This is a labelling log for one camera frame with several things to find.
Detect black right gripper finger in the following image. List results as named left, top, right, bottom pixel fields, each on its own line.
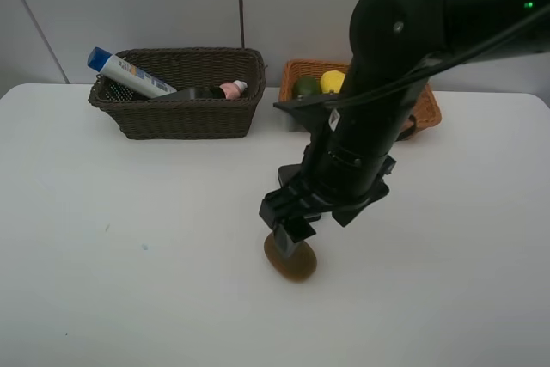
left=273, top=217, right=316, bottom=258

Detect green lime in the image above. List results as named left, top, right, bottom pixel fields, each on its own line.
left=291, top=76, right=322, bottom=99

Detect yellow lemon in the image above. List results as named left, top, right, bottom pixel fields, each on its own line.
left=320, top=70, right=345, bottom=94

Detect black whiteboard eraser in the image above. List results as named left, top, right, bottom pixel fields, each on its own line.
left=278, top=164, right=301, bottom=187

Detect pink white-capped bottle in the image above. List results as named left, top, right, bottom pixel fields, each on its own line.
left=219, top=80, right=248, bottom=100

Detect white blue-capped shampoo bottle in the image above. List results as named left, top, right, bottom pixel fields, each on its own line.
left=87, top=47, right=176, bottom=99

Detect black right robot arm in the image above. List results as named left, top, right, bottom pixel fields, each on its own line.
left=260, top=0, right=549, bottom=258

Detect dark brown wicker basket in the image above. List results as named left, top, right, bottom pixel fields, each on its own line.
left=89, top=47, right=266, bottom=140

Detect dark green pump bottle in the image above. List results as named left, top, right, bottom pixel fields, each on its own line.
left=152, top=87, right=226, bottom=101

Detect brown kiwi fruit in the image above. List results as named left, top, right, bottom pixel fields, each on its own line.
left=263, top=234, right=317, bottom=283

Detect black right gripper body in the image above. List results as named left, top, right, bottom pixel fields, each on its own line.
left=259, top=156, right=396, bottom=229

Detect orange wicker basket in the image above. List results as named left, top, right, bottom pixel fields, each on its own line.
left=278, top=59, right=442, bottom=140

